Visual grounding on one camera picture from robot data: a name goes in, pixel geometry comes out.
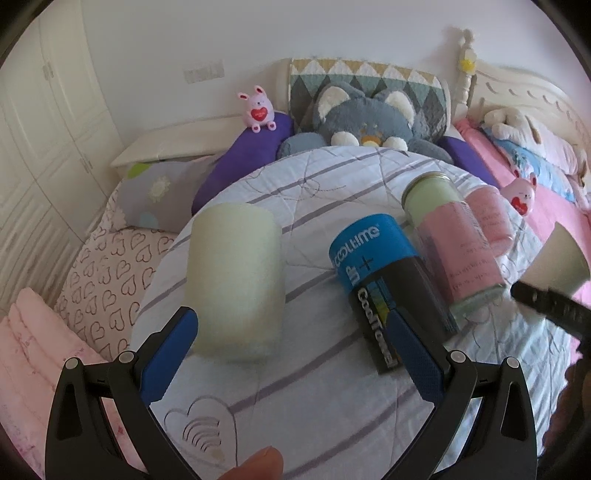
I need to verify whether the cream bedside ledge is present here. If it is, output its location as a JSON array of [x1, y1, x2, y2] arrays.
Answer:
[[110, 59, 293, 168]]

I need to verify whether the white wall socket plate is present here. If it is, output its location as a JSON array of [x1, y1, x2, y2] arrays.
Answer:
[[183, 60, 225, 84]]

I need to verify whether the cream plush dog toy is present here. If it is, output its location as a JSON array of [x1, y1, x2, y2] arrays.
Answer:
[[483, 107, 587, 178]]

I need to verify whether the grey sun pattern pillow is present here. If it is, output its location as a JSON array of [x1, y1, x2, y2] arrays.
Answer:
[[111, 155, 220, 234]]

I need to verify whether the white wardrobe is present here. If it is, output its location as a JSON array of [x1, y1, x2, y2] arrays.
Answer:
[[1, 1, 123, 314]]

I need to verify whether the blue cartoon pillow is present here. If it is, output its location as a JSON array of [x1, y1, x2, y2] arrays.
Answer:
[[480, 126, 576, 203]]

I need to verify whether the cream wooden headboard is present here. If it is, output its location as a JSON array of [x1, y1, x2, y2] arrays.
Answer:
[[451, 29, 590, 151]]

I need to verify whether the person's left hand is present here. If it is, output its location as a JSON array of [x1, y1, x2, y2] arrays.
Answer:
[[219, 446, 283, 480]]

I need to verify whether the light pink folded blanket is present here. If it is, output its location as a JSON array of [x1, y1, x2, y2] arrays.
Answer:
[[1, 287, 139, 476]]

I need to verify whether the striped white folded quilt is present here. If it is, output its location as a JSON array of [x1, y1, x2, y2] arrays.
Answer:
[[131, 147, 570, 479]]

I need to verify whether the pink green glass jar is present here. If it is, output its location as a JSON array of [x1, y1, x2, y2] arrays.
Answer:
[[402, 172, 506, 319]]

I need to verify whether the pink bunny toy left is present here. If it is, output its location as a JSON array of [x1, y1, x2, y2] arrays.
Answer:
[[238, 85, 276, 133]]

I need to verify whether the hot pink bed blanket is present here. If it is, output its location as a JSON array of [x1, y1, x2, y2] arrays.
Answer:
[[452, 118, 591, 351]]

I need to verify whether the pink plastic cup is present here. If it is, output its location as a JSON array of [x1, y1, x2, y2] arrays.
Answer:
[[466, 185, 514, 257]]

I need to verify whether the pale green frosted cup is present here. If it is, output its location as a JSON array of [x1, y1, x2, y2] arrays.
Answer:
[[184, 203, 286, 361]]

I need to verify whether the white paper cup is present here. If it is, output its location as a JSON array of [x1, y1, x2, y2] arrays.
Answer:
[[520, 222, 590, 297]]

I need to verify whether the grey cat plush cushion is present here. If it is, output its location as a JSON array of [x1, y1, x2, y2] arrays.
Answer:
[[276, 82, 453, 163]]

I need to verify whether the diamond pattern quilted cushion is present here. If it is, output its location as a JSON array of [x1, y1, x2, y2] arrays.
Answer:
[[287, 57, 451, 142]]

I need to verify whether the person's right hand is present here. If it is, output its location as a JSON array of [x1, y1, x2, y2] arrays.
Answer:
[[538, 358, 590, 471]]

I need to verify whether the heart pattern white pillow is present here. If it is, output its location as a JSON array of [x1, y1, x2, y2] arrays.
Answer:
[[54, 191, 176, 361]]

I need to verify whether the pink bunny toy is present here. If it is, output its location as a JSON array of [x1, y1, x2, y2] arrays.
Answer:
[[238, 85, 276, 133], [500, 173, 538, 217]]

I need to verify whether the blue black CoolTowel can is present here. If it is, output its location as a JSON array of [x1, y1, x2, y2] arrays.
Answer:
[[329, 214, 459, 374]]

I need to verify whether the purple pillow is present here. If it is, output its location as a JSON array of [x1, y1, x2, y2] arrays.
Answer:
[[191, 113, 500, 215]]

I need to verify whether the pink bunny toy right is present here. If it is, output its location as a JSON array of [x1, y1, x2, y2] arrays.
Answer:
[[500, 173, 538, 217]]

